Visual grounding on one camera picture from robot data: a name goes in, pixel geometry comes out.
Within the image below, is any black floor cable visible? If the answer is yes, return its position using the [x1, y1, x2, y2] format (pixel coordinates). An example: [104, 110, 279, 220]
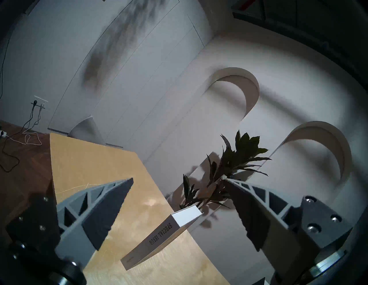
[0, 101, 39, 173]

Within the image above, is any tall green leafy plant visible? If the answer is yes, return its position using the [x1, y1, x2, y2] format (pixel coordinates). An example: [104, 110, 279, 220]
[180, 130, 272, 210]

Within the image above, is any white floor cable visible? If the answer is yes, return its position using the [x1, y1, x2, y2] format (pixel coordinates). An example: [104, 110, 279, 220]
[8, 105, 45, 146]

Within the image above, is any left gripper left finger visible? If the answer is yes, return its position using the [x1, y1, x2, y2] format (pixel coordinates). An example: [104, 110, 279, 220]
[5, 178, 134, 269]

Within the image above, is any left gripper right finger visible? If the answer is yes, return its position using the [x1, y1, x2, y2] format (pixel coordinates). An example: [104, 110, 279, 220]
[225, 178, 353, 276]

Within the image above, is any white wall power outlet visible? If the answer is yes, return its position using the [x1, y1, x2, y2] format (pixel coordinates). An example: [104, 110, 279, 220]
[31, 95, 49, 109]

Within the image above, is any grey Special Issue book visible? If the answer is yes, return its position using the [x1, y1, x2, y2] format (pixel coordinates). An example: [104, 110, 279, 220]
[120, 205, 202, 270]

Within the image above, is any grey chair back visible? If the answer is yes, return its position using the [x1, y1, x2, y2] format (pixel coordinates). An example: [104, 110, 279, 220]
[68, 116, 107, 145]

